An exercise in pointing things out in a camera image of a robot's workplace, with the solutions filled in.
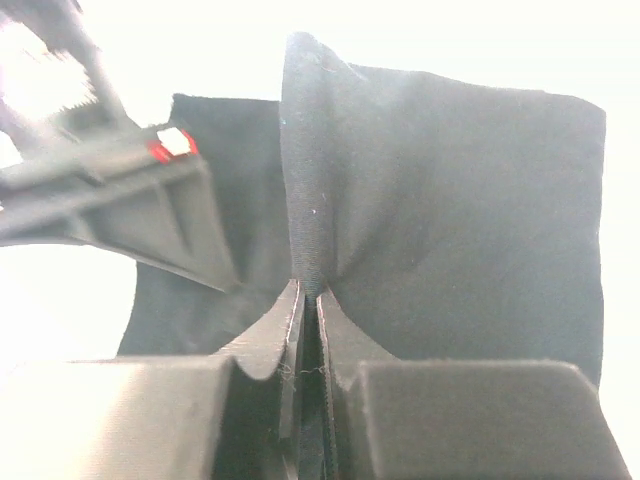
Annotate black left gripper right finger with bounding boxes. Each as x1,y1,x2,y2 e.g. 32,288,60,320
317,293,629,479

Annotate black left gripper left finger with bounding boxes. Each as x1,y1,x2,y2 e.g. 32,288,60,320
1,281,305,479

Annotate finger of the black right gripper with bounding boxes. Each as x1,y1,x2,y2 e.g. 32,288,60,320
1,124,240,292

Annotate black t shirt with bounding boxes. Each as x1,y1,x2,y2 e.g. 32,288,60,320
118,33,606,382

